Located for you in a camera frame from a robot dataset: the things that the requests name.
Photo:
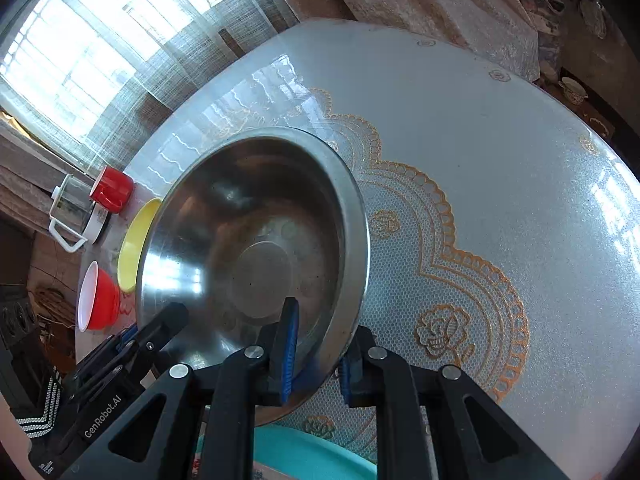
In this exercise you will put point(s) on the stainless steel bowl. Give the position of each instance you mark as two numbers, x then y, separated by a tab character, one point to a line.
240	220

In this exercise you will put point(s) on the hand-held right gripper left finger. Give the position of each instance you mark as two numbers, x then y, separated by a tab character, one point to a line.
290	350

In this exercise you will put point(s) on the red bowl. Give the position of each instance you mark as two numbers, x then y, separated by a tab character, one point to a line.
102	300

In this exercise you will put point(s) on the yellow bowl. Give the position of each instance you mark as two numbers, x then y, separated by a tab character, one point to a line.
132	250

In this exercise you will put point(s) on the patterned decorative plate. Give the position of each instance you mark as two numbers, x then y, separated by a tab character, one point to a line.
592	17

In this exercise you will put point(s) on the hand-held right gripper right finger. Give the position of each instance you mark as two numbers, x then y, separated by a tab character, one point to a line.
346	377

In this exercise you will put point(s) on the dark low cabinet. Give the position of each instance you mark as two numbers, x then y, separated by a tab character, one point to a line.
25	350

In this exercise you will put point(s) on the red mug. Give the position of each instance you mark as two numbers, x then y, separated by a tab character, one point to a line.
112	190

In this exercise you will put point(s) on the patterned cloth pile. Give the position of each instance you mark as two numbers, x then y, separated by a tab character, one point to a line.
542	25

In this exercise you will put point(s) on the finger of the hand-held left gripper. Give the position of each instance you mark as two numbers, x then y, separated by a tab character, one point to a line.
125	340
162	330

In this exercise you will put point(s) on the white patterned teacup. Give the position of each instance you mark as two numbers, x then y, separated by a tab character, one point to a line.
572	91

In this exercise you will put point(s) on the glass electric kettle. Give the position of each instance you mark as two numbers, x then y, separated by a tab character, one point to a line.
75	205

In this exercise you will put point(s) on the white sheer curtain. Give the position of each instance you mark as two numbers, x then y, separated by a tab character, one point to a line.
125	35

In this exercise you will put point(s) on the turquoise round plate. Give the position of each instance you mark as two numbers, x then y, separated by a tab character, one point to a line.
310	455

